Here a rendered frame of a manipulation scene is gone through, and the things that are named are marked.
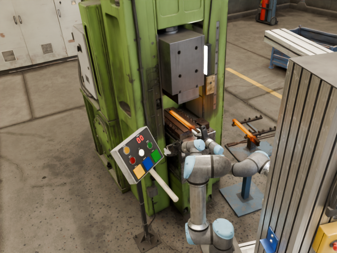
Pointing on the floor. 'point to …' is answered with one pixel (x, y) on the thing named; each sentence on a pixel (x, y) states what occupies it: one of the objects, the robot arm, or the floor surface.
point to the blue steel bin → (318, 35)
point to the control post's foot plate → (140, 239)
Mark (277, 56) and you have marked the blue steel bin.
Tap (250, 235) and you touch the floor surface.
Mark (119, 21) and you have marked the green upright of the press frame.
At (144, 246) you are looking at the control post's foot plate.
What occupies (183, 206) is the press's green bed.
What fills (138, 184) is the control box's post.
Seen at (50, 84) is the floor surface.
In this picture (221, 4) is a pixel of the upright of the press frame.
